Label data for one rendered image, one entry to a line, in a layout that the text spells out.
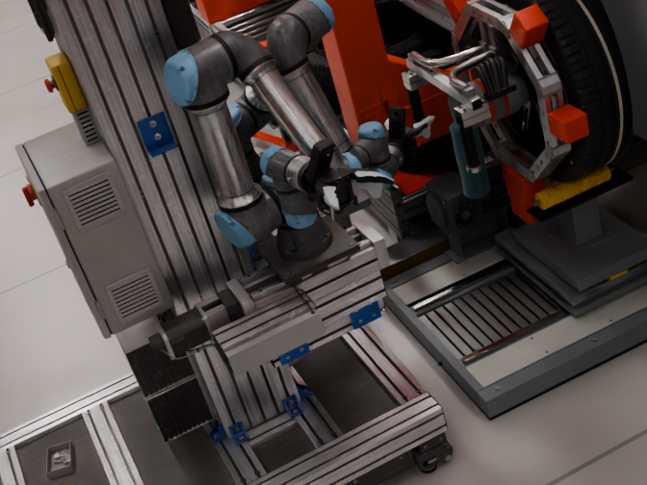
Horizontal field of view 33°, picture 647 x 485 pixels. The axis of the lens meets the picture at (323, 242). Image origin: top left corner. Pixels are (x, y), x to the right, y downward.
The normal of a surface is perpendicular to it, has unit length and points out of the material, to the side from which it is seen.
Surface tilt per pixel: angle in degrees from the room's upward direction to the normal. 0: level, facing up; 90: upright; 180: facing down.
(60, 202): 90
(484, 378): 0
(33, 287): 0
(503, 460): 0
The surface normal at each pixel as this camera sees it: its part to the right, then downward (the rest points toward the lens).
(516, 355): -0.25, -0.81
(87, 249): 0.40, 0.41
